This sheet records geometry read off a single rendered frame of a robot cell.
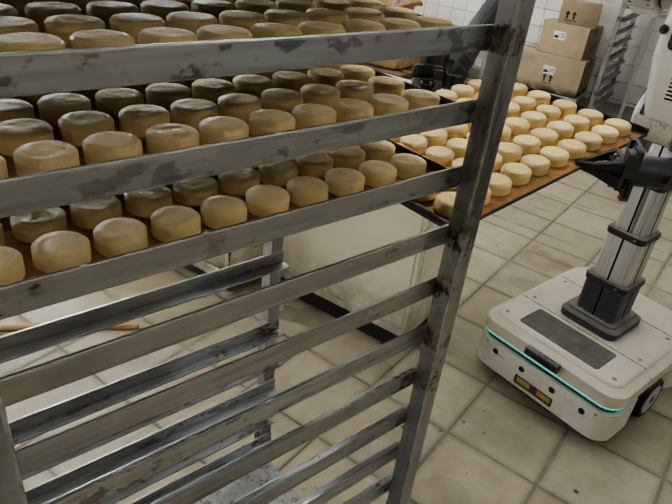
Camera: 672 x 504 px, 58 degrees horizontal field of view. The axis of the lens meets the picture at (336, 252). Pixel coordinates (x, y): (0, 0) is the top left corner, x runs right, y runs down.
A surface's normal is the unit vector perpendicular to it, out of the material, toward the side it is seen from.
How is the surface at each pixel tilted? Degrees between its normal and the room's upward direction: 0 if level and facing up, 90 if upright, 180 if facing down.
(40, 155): 0
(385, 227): 90
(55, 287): 90
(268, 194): 0
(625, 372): 0
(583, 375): 31
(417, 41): 90
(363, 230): 90
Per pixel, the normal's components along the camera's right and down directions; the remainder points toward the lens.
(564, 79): -0.52, 0.40
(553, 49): -0.68, 0.40
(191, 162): 0.63, 0.45
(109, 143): 0.11, -0.85
